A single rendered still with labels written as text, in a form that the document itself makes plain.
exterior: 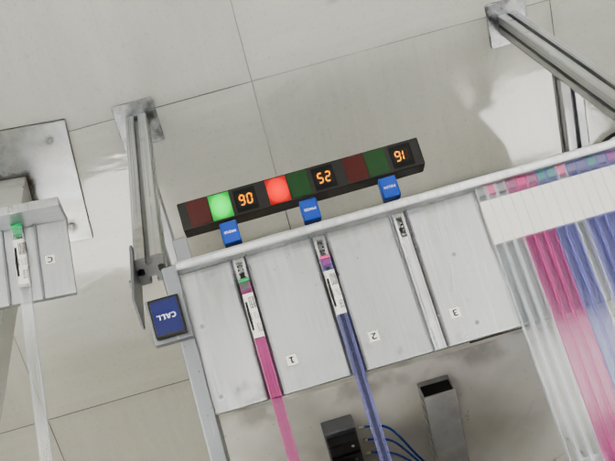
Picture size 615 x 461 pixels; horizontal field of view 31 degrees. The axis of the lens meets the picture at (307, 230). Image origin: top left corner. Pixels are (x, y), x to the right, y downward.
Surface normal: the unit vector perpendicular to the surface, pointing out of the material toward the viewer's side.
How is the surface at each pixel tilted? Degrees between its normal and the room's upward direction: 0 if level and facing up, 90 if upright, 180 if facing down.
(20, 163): 0
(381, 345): 42
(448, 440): 0
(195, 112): 0
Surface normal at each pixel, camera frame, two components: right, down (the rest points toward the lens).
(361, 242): -0.03, -0.29
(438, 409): 0.17, 0.40
